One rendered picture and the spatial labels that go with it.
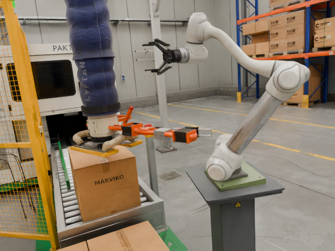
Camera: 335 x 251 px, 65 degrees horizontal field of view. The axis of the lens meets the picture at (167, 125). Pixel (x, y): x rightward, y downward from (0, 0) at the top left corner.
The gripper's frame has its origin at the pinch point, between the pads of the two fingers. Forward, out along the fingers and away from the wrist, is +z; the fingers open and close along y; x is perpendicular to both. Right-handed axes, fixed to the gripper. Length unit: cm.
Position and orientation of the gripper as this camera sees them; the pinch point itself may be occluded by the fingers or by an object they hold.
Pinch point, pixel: (146, 58)
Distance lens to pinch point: 151.2
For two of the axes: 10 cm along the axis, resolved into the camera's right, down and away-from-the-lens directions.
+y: 0.9, 9.7, 2.1
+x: -5.1, -1.4, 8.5
